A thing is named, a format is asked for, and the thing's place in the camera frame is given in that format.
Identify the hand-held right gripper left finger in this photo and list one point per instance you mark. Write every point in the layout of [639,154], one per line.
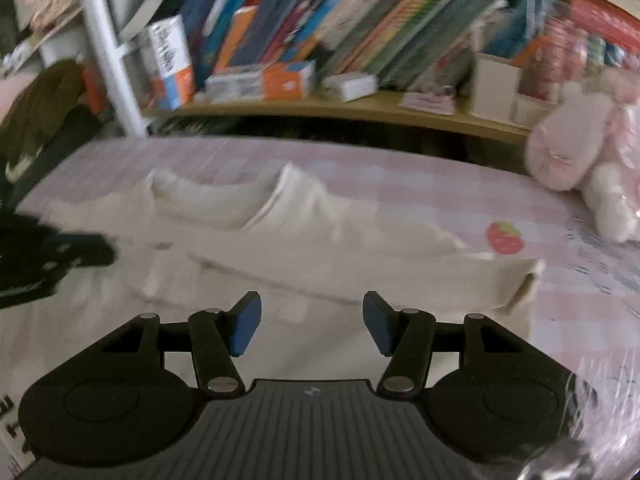
[247,325]

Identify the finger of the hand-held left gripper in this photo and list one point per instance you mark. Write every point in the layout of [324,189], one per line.
[85,252]

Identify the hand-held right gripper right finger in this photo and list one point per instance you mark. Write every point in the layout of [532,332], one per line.
[377,322]

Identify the white printed T-shirt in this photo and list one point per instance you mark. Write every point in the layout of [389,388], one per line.
[300,260]

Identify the dark brown plush toy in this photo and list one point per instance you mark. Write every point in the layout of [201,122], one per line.
[45,105]

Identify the pink fluffy cushion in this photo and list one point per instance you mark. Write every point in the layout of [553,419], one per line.
[12,97]

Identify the white orange upright box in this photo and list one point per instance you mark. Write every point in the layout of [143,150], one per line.
[167,60]

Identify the pink patterned card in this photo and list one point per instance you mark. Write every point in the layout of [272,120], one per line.
[427,101]

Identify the small white box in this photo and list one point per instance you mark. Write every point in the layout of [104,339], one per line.
[350,86]

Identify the flat white orange box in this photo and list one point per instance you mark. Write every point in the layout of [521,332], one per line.
[280,82]

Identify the clear plastic film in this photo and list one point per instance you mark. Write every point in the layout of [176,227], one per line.
[610,410]

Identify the pink flower decoration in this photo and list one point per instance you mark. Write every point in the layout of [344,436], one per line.
[47,0]

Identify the small cream box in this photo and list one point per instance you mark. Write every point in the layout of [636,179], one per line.
[532,110]

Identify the white pink plush rabbit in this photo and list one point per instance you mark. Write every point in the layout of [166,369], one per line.
[575,145]

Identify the beige square pen holder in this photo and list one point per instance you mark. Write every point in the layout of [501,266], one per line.
[500,85]

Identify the row of colourful books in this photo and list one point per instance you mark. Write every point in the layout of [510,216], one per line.
[350,20]

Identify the red books set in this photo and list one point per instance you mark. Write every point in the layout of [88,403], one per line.
[600,15]

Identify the white frame wooden bookshelf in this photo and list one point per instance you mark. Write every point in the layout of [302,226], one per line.
[111,60]

